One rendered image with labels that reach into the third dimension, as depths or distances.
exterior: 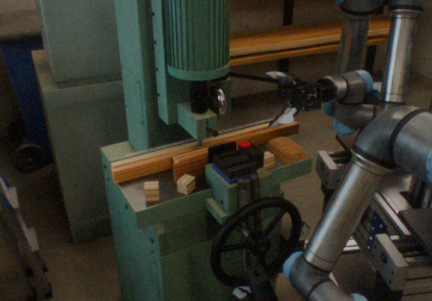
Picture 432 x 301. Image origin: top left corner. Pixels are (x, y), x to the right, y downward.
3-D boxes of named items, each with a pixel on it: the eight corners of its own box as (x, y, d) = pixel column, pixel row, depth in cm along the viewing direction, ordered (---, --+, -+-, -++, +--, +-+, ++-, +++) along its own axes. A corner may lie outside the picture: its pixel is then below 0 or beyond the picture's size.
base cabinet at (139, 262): (170, 405, 168) (158, 260, 132) (119, 297, 212) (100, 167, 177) (271, 353, 186) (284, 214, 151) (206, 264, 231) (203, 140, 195)
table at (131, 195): (148, 251, 117) (147, 232, 114) (112, 191, 140) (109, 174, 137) (331, 187, 142) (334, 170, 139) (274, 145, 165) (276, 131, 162)
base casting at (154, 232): (158, 258, 133) (156, 234, 128) (101, 167, 177) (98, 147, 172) (283, 213, 152) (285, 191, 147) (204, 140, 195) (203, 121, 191)
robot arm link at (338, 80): (329, 73, 137) (329, 99, 140) (317, 75, 135) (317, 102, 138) (346, 75, 130) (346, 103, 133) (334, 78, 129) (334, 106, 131)
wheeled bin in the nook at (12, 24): (13, 179, 298) (-25, 32, 250) (6, 143, 341) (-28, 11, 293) (110, 157, 323) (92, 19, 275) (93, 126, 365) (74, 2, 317)
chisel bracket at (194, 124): (196, 145, 136) (196, 120, 132) (177, 127, 147) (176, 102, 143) (218, 140, 139) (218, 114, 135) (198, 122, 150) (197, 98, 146)
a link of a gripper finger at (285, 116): (278, 130, 124) (299, 105, 126) (266, 126, 129) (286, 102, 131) (283, 137, 126) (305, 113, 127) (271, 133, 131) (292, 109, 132)
